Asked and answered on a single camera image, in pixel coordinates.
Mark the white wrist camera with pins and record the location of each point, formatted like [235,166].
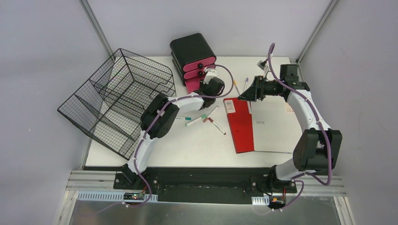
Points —
[210,73]
[263,65]

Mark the white binder cover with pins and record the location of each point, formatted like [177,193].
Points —
[275,126]

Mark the black wire mesh tray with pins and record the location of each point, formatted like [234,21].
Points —
[108,106]

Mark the white cable duct left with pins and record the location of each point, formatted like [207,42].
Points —
[109,196]

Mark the purple cap white pen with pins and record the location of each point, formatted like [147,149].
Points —
[245,84]

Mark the white cable duct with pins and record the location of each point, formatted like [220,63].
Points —
[109,196]
[260,200]

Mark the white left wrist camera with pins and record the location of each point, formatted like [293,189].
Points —
[210,73]

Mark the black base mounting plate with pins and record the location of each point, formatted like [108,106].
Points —
[205,185]

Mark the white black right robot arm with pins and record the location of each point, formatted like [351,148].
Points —
[317,150]

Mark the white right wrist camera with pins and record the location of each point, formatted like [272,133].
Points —
[263,65]

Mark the red binder folder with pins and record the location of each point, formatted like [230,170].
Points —
[240,123]

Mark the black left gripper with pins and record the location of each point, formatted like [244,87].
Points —
[202,92]

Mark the red brown white marker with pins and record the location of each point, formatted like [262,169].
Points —
[217,126]

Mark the pink drawer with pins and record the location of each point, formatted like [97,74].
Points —
[193,84]

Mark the yellow cap white pen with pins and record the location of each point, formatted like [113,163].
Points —
[236,87]

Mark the green cap white marker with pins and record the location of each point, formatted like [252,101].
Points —
[196,120]

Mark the teal cap white marker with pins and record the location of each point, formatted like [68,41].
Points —
[183,118]

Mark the white pen on binder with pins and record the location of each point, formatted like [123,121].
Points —
[249,107]

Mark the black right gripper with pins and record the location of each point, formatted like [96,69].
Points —
[256,91]

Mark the brown cap white marker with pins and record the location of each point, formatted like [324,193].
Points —
[209,115]

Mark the white cable duct right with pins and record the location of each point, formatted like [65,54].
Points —
[260,200]

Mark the black drawer cabinet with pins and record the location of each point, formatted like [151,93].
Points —
[190,55]

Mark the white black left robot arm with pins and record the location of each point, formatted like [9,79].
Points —
[159,117]

